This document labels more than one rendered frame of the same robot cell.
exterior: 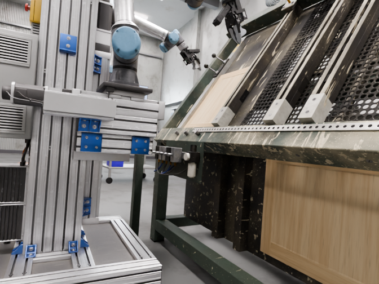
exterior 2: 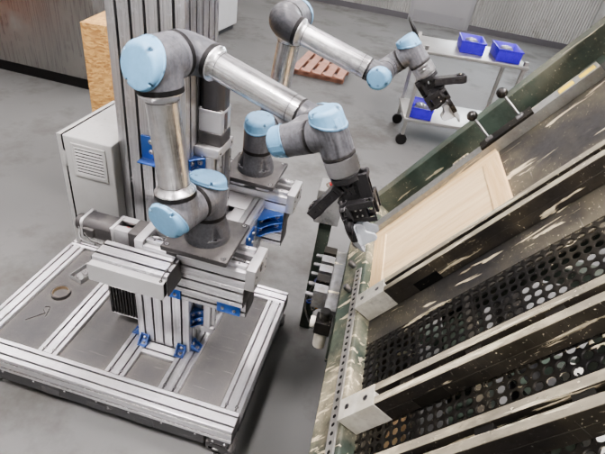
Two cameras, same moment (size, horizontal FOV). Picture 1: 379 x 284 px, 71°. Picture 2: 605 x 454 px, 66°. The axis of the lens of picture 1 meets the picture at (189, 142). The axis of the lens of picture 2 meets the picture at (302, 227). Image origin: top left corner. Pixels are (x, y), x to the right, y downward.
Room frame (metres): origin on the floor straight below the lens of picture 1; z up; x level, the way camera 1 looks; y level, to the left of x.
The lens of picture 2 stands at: (0.51, -0.62, 1.99)
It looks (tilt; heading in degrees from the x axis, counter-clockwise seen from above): 36 degrees down; 36
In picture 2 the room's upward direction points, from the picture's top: 10 degrees clockwise
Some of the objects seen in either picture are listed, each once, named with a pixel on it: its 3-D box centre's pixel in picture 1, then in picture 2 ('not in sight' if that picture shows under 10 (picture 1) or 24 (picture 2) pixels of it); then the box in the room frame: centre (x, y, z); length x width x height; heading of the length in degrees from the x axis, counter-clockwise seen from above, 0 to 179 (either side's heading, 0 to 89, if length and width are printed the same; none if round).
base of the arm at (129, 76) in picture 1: (124, 78); (207, 222); (1.30, 0.34, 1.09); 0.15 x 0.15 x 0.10
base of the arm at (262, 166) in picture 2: not in sight; (256, 158); (1.74, 0.57, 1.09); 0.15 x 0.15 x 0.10
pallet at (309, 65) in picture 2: not in sight; (324, 66); (5.87, 3.35, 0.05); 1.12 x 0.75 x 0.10; 25
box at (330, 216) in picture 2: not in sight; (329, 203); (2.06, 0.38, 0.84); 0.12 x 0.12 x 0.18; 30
